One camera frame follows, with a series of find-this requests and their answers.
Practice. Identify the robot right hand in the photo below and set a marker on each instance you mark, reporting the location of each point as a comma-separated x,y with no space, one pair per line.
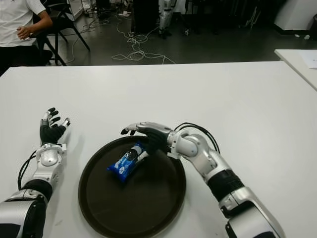
156,136

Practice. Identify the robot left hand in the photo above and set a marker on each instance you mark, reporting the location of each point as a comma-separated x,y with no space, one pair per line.
49,134

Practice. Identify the blue Oreo packet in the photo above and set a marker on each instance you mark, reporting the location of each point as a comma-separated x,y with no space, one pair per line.
123,166

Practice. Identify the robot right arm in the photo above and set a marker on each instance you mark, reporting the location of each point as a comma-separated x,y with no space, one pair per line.
190,148

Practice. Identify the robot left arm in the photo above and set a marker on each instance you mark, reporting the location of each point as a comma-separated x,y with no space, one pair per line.
48,158

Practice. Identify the round dark brown tray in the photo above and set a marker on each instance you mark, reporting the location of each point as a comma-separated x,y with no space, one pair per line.
138,203

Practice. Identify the black folding chair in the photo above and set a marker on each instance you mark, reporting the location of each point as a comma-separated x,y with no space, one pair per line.
59,24

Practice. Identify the person in white shirt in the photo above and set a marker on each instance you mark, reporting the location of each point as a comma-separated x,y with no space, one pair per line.
15,19

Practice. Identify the black cabinet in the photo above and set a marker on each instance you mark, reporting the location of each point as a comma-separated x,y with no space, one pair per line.
146,15

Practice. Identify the white power strip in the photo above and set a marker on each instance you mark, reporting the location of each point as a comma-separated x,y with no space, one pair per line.
123,14

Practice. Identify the low white cabinet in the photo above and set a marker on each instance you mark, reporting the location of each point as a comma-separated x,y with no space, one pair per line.
75,8

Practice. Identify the metal folding stand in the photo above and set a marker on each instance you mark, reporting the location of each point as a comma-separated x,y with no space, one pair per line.
252,17

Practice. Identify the white side table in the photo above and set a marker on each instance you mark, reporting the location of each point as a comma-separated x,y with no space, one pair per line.
294,59

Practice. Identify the white paper sheet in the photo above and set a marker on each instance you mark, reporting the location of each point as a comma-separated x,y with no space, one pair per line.
310,60

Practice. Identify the small white floor object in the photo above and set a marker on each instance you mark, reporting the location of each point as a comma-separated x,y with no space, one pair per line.
306,37

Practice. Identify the large white cabinet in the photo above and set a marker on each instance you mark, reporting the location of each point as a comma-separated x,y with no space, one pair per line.
294,15

